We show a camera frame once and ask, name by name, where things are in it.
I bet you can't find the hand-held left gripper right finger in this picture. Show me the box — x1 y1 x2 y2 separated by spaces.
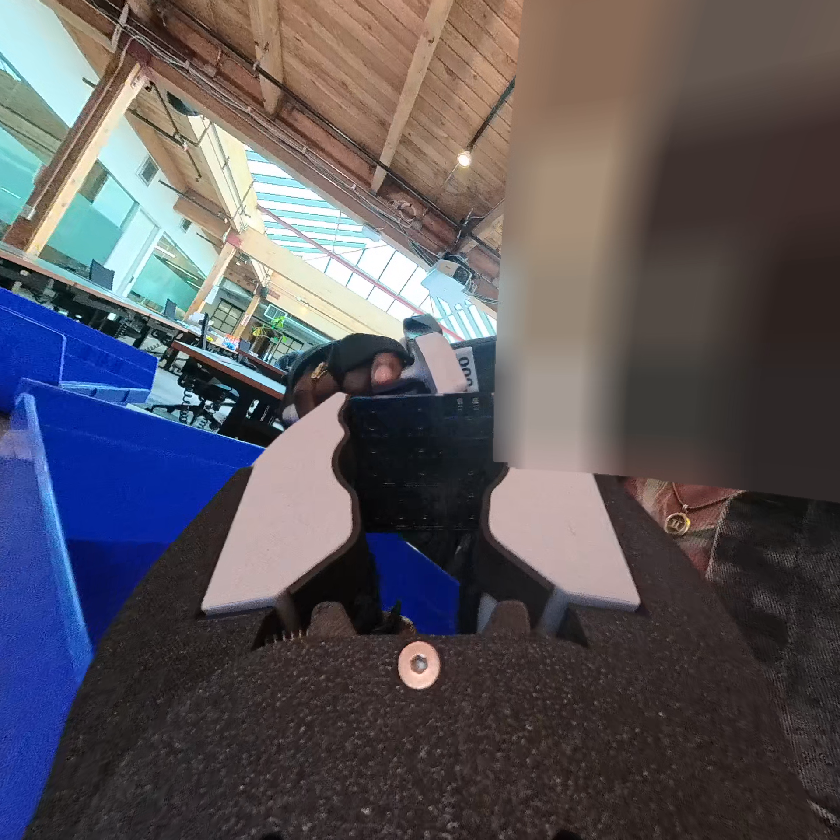
481 467 642 635

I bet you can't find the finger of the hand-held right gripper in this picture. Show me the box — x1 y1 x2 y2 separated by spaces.
416 332 469 396

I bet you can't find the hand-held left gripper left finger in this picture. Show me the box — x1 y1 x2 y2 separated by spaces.
202 392 363 616

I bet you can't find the black toy brick plate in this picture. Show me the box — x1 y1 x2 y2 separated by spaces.
344 390 497 534

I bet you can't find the large blue storage bin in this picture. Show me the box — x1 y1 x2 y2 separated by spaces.
0 377 462 840

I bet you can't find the person's right hand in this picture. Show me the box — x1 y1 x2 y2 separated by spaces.
281 332 417 429

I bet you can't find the white ceiling projector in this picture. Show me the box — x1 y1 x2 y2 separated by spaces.
420 251 478 304

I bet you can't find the person's striped shirt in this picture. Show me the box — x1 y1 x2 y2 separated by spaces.
622 478 746 580

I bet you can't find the wooden office table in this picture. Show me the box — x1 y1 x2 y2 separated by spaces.
169 340 291 442

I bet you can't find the black office chair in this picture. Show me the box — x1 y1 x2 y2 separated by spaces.
152 366 238 431

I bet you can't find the person's dark denim jacket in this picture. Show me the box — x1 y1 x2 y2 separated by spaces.
703 492 840 818

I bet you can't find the long wooden table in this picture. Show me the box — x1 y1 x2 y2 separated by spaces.
0 241 201 357

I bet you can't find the gold ring pendant necklace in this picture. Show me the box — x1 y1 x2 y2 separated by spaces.
661 482 739 535

